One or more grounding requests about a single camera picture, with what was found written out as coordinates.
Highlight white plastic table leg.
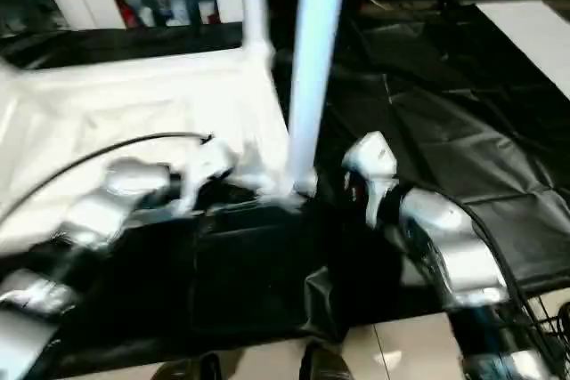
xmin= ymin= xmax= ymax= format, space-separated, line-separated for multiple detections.
xmin=283 ymin=0 xmax=350 ymax=199
xmin=239 ymin=0 xmax=275 ymax=69

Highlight white plastic table top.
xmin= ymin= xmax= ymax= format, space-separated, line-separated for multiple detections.
xmin=0 ymin=42 xmax=318 ymax=253

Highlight black plastic mat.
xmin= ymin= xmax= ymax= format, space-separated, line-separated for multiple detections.
xmin=0 ymin=0 xmax=570 ymax=372

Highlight person's black shoes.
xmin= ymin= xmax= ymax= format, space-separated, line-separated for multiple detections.
xmin=150 ymin=353 xmax=224 ymax=380
xmin=297 ymin=340 xmax=354 ymax=380

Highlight white flat board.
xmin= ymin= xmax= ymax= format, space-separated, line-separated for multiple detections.
xmin=476 ymin=0 xmax=570 ymax=101

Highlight red bottle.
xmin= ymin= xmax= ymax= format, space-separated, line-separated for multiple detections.
xmin=120 ymin=0 xmax=142 ymax=28

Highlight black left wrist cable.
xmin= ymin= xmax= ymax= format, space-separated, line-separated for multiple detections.
xmin=0 ymin=133 xmax=215 ymax=226

